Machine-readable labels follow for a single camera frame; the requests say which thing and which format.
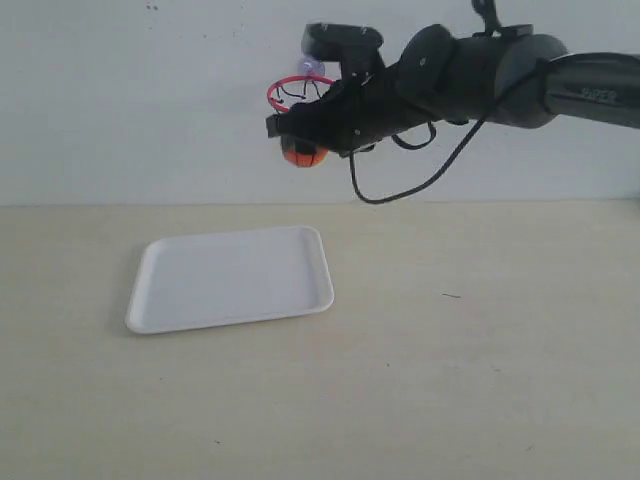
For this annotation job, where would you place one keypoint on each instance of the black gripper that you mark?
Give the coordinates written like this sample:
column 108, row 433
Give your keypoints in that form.
column 349, row 118

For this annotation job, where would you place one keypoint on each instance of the small orange toy basketball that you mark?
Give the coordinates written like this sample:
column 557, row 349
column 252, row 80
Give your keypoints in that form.
column 306, row 160

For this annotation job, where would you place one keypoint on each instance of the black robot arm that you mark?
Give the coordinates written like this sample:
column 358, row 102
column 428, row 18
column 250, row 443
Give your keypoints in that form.
column 518, row 79

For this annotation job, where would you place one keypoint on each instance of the red mini basketball hoop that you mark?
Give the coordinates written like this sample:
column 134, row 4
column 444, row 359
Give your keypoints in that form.
column 288, row 91

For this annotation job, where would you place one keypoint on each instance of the clear suction cup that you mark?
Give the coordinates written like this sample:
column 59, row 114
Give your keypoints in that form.
column 309, row 66

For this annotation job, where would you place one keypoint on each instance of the white rectangular plastic tray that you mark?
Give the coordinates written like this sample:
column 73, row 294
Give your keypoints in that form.
column 212, row 280

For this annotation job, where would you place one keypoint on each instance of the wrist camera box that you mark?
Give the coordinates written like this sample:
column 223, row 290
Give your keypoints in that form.
column 355, row 48

